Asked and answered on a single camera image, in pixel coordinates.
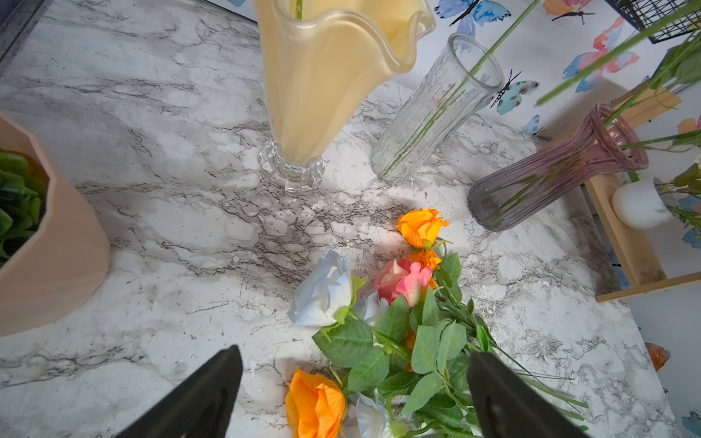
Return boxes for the green succulent in pink pot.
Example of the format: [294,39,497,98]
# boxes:
[1,115,110,336]

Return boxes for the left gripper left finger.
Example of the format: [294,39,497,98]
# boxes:
[118,345,244,438]

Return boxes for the clear ribbed glass vase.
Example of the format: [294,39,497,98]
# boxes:
[369,32,506,187]

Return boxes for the wooden corner shelf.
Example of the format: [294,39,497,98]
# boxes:
[584,85,700,302]

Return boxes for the sunflower bouquet in white vase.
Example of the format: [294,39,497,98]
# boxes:
[612,156,700,249]

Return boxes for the yellow wavy glass vase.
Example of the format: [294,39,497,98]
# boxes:
[254,0,436,193]

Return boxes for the black wire wall basket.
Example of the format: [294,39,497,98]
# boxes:
[606,0,700,44]

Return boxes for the orange rose pile top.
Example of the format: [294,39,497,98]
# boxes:
[396,207,590,417]

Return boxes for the purple ribbed glass vase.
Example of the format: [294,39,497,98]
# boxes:
[467,103,649,232]

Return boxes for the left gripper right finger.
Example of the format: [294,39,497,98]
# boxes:
[467,352,586,438]

